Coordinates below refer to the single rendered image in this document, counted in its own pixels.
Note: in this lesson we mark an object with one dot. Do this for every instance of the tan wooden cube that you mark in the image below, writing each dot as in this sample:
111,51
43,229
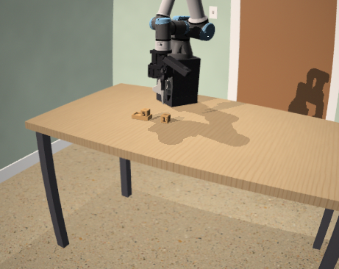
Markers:
165,118
145,112

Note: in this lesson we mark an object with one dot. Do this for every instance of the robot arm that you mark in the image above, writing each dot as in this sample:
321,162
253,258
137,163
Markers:
175,34

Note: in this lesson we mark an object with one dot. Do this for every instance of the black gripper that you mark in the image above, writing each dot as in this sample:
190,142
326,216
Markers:
158,69

